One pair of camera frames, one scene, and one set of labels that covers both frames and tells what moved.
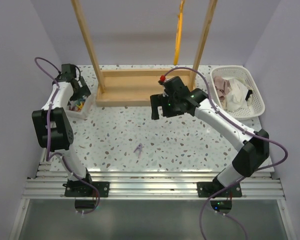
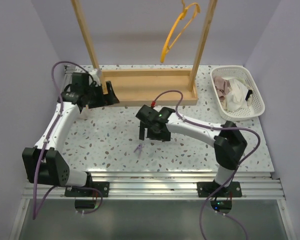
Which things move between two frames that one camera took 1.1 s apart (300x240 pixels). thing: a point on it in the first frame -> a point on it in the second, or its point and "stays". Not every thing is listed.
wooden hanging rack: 115,87 stays
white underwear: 236,97 stays
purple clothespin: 140,147 stays
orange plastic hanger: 178,32 -> 166,46
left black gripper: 83,90 -> 110,99
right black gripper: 160,99 -> 163,135
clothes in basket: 232,93 stays
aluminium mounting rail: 45,184 stays
